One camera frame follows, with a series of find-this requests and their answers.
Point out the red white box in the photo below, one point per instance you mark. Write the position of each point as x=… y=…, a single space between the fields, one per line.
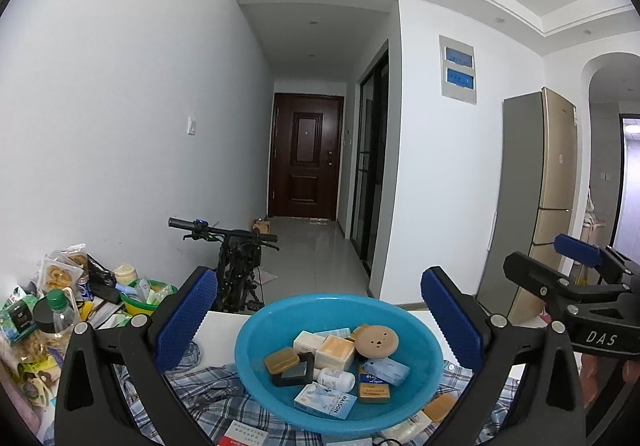
x=245 y=433

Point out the black framed glass door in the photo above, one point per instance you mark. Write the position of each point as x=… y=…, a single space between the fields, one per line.
x=370 y=161

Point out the blue plastic basin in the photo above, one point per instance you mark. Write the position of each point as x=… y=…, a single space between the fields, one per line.
x=400 y=326

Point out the yellow green plastic container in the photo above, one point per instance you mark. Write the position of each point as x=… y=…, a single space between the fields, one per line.
x=145 y=303

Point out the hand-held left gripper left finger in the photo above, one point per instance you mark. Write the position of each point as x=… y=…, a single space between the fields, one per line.
x=185 y=321

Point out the clear water bottle green label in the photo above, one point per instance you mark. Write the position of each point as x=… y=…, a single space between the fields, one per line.
x=62 y=321

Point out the light blue packet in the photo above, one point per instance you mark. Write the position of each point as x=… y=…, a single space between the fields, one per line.
x=387 y=372

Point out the black snack bag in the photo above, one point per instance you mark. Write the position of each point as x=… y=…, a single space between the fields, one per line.
x=100 y=271

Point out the round tan dotted disc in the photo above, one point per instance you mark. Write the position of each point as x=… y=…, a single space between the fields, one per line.
x=380 y=342

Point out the white light switch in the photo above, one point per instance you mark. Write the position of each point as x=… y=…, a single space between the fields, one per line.
x=191 y=125

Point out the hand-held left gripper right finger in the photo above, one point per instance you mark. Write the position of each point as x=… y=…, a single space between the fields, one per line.
x=452 y=321

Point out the white plastic bottle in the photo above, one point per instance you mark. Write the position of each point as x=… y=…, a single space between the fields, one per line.
x=337 y=380

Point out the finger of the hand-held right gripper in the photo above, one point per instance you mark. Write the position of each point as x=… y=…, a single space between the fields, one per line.
x=577 y=248
x=530 y=271

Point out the blue white box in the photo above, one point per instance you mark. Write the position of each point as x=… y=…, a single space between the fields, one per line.
x=325 y=401

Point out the tan rounded soap box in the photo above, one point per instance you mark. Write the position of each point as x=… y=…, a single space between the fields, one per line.
x=281 y=360

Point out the person's right hand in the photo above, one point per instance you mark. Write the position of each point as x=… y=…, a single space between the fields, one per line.
x=591 y=378

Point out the paper sheets on floor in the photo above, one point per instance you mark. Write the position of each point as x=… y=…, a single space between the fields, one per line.
x=266 y=276

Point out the grey wall panel blue windows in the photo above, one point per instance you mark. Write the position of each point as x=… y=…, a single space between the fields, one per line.
x=458 y=69

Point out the dark green box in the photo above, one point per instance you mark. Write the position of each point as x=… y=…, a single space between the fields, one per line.
x=17 y=318

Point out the cream lidded jar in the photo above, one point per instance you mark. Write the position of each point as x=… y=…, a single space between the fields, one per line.
x=125 y=274

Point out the black bicycle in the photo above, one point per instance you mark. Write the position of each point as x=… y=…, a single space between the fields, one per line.
x=235 y=256

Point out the gold grey refrigerator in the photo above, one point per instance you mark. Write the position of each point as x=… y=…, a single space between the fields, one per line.
x=525 y=201

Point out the black square box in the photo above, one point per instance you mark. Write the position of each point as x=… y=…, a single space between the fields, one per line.
x=295 y=373

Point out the black round lid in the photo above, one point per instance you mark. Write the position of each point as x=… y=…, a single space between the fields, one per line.
x=44 y=316

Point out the dark brown door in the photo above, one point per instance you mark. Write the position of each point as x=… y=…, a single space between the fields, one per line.
x=306 y=156

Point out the cream orange box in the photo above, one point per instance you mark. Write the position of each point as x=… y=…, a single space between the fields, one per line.
x=335 y=352

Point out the gold blue cigarette pack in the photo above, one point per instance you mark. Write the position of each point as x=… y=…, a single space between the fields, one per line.
x=374 y=392

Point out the clear cookie snack bag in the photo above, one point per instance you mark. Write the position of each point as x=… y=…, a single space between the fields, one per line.
x=60 y=276

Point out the small white box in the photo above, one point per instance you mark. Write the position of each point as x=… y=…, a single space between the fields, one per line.
x=307 y=342

